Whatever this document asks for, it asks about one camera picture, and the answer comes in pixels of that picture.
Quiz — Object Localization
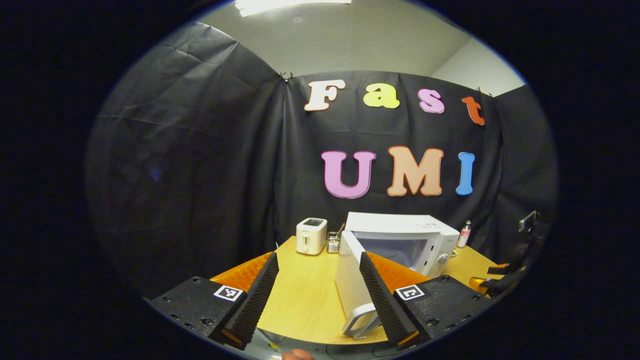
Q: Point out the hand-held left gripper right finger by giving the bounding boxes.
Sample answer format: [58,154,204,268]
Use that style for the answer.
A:
[358,251,493,351]

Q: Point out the black backdrop cloth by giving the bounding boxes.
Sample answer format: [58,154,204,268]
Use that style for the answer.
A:
[85,22,558,301]

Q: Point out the small wire utensil rack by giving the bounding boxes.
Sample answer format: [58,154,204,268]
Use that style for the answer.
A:
[326,222,346,254]

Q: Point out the white toaster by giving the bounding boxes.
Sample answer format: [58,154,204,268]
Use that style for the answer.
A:
[295,217,328,256]

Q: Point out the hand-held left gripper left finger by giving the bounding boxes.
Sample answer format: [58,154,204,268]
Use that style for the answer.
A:
[145,251,280,351]

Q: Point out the ceiling light panel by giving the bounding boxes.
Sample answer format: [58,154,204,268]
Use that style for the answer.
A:
[235,0,352,17]

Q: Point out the white microwave oven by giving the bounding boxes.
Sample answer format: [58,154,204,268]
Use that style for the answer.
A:
[335,211,461,341]

